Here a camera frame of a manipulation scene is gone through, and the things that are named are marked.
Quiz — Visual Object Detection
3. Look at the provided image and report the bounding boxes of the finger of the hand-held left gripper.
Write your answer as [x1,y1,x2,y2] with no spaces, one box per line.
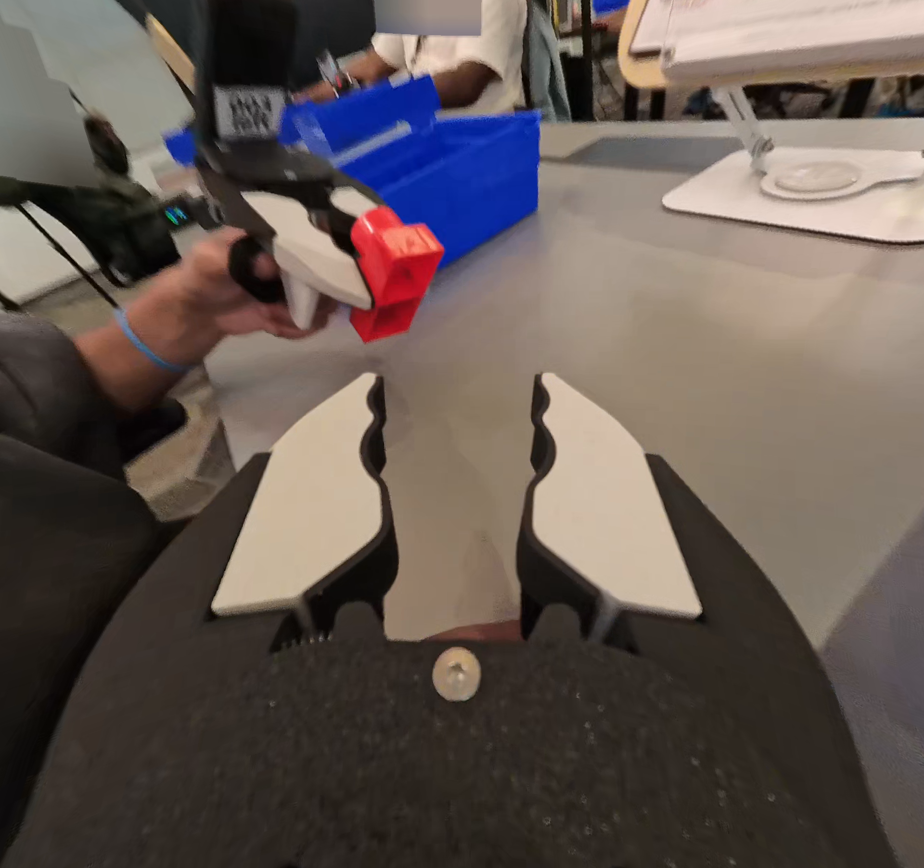
[242,193,376,332]
[309,188,389,259]

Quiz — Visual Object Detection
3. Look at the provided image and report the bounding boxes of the blue wristband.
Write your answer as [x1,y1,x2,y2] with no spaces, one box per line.
[114,307,192,376]

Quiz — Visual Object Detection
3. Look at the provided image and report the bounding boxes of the black camera rig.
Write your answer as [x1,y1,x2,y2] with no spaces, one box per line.
[314,52,362,98]

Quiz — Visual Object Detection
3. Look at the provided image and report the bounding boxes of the person's left forearm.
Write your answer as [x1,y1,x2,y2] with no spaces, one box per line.
[72,323,181,414]

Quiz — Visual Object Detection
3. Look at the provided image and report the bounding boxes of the dark grey desk mat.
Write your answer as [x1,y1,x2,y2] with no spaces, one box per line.
[541,135,752,176]

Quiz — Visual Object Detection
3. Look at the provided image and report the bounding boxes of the grey desk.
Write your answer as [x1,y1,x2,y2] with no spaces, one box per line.
[205,117,924,868]

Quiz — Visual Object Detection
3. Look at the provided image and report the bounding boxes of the blue denim jacket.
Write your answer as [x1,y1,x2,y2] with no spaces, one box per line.
[523,0,571,121]

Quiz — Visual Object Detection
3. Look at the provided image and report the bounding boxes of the red two-stud toy block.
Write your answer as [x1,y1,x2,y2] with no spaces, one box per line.
[348,207,446,344]

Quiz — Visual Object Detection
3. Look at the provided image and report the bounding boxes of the person's grey sweatshirt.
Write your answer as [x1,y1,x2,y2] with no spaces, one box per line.
[0,312,189,847]

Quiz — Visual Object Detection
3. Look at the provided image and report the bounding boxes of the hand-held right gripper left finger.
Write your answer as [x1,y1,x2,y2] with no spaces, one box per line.
[211,373,400,641]

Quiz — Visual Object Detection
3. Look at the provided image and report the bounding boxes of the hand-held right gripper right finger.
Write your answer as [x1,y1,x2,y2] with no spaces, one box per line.
[516,372,705,644]

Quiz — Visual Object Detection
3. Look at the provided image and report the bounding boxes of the printed instruction sheets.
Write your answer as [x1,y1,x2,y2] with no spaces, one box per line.
[631,0,924,82]

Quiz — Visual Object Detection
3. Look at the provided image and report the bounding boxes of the person's left hand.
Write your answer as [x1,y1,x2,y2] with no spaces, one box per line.
[126,227,340,371]

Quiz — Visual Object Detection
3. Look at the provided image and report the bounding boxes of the blue plastic bin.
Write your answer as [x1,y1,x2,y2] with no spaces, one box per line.
[325,110,542,273]

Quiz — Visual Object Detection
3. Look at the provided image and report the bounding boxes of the cluster of blue bins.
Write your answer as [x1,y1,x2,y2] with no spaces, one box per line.
[165,74,443,165]

